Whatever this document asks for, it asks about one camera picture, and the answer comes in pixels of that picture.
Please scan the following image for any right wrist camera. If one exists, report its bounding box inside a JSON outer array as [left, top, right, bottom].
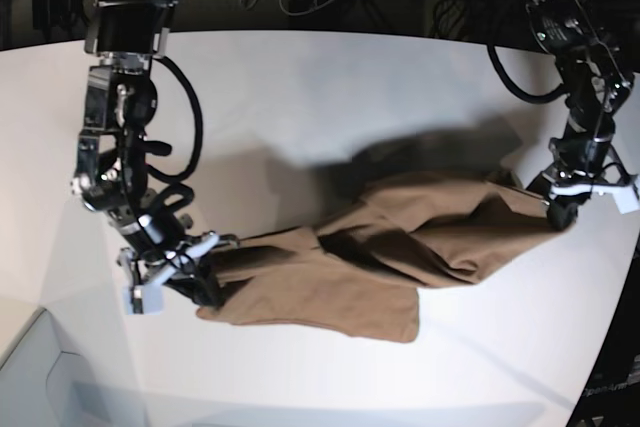
[[122, 285, 164, 315]]

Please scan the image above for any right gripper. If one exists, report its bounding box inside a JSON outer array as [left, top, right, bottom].
[[117, 211, 240, 308]]

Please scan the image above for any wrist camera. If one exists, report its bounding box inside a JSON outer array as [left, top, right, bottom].
[[612, 185, 640, 215], [122, 285, 164, 315]]

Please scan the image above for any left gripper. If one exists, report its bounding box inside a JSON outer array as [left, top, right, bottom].
[[526, 134, 635, 231]]

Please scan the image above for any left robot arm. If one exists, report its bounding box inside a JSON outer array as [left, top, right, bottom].
[[487, 0, 639, 231]]

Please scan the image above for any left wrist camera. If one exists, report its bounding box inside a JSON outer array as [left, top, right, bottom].
[[612, 185, 640, 215]]

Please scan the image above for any brown t-shirt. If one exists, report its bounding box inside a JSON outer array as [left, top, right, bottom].
[[196, 172, 560, 343]]

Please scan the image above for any white box at table corner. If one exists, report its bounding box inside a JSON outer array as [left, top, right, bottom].
[[1, 310, 89, 426]]

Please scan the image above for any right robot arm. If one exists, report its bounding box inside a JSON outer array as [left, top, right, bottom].
[[71, 0, 237, 314]]

